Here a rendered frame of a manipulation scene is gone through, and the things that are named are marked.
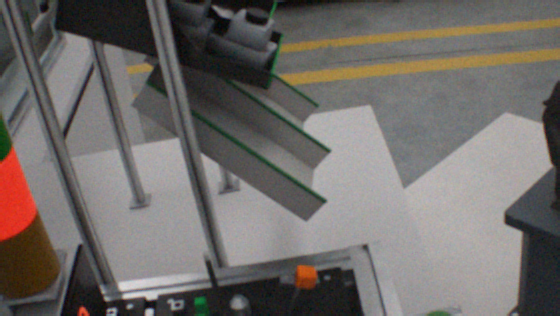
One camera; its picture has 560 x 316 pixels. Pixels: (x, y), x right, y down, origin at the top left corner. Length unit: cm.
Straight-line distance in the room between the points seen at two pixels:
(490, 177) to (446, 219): 14
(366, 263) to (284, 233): 27
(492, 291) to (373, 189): 33
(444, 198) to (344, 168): 21
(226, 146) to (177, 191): 43
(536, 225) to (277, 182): 34
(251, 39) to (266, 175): 18
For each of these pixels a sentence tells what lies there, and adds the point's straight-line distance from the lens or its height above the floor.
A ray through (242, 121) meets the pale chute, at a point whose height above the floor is 108.
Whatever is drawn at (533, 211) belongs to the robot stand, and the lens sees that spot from 83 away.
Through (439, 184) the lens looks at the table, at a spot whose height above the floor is 86.
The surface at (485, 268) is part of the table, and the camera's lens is 105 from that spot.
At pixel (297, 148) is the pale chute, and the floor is 103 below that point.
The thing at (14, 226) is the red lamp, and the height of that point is 132.
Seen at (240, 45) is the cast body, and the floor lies 124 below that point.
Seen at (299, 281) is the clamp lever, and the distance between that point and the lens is 74.
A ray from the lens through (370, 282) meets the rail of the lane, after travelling 89.
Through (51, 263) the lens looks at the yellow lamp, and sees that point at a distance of 50.
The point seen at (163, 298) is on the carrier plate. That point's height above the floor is 97.
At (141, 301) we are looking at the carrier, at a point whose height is 97.
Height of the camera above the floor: 155
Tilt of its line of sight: 30 degrees down
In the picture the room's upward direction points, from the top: 10 degrees counter-clockwise
